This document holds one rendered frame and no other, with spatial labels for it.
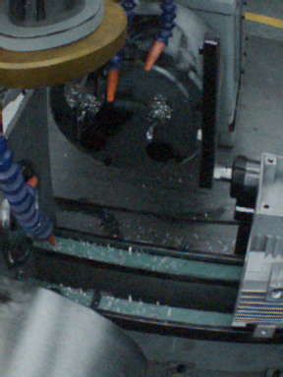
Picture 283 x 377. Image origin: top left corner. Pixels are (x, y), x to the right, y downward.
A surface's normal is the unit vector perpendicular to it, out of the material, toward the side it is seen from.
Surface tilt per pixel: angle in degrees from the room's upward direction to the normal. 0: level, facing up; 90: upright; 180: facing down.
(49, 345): 21
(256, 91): 0
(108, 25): 0
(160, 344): 90
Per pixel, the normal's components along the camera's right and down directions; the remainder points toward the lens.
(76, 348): 0.51, -0.52
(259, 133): 0.00, -0.71
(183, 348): -0.22, 0.69
